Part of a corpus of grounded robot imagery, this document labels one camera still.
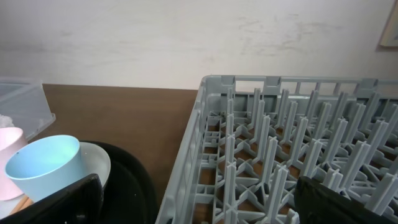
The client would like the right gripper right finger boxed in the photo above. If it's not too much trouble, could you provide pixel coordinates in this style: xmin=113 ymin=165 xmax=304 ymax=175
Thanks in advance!
xmin=294 ymin=176 xmax=394 ymax=224

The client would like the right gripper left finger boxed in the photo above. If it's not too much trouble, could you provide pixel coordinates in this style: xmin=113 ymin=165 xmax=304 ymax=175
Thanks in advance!
xmin=1 ymin=174 xmax=103 ymax=224

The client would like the blue cup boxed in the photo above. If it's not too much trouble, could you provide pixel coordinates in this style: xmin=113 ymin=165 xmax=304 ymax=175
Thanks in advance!
xmin=5 ymin=135 xmax=88 ymax=202

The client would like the pink cup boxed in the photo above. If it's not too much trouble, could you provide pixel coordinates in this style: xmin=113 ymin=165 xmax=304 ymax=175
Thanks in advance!
xmin=0 ymin=126 xmax=29 ymax=202

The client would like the white tissue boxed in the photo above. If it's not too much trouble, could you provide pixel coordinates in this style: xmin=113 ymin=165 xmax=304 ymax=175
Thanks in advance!
xmin=0 ymin=114 xmax=14 ymax=128

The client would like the wooden chopstick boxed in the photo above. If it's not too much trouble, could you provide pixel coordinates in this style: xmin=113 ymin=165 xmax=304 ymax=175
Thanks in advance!
xmin=10 ymin=195 xmax=33 ymax=215

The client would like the grey dishwasher rack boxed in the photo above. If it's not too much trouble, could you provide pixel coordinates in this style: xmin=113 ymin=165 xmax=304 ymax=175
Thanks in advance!
xmin=156 ymin=75 xmax=397 ymax=223

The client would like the clear plastic waste bin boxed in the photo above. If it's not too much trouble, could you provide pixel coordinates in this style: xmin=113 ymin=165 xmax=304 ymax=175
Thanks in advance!
xmin=1 ymin=77 xmax=56 ymax=141

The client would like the grey plate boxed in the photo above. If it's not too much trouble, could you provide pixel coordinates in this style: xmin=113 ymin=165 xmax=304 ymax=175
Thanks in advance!
xmin=1 ymin=142 xmax=111 ymax=219

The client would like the round black serving tray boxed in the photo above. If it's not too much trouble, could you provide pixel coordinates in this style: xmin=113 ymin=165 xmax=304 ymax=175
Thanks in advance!
xmin=91 ymin=141 xmax=159 ymax=224

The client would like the picture frame on wall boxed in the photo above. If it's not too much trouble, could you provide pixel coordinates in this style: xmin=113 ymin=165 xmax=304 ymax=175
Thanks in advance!
xmin=379 ymin=0 xmax=397 ymax=47

